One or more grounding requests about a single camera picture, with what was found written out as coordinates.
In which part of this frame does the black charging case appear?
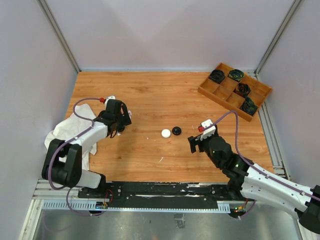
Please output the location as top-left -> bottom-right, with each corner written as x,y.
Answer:
171,126 -> 182,136

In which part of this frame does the white charging case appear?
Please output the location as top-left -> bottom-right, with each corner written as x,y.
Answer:
161,129 -> 171,139

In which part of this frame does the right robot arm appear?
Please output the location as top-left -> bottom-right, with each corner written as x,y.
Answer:
188,134 -> 320,234

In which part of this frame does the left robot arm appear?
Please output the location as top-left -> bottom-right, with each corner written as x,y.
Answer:
41,96 -> 132,198

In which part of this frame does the white cloth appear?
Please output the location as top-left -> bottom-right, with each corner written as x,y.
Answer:
44,103 -> 97,171

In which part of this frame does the blue green swirl cup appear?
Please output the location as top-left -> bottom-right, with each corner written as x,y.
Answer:
239,97 -> 258,116

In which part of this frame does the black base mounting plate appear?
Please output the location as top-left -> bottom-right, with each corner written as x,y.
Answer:
77,181 -> 246,207

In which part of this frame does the wooden compartment tray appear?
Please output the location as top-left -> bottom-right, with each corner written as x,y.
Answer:
197,62 -> 273,122

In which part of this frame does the dark red swirl cup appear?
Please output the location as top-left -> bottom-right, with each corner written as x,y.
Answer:
233,83 -> 251,98

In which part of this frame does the dark swirl cup far left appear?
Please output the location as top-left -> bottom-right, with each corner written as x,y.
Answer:
208,69 -> 225,84

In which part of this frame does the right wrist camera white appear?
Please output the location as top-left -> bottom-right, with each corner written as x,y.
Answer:
198,119 -> 217,141

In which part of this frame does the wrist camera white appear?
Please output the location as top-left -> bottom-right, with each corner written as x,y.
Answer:
198,119 -> 217,141
104,95 -> 116,105

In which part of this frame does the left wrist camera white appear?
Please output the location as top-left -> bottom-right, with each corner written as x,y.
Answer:
104,95 -> 116,105

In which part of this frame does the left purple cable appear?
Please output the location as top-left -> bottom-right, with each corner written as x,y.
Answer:
47,96 -> 106,217

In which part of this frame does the slotted cable duct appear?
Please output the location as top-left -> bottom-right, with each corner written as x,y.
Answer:
41,201 -> 231,213

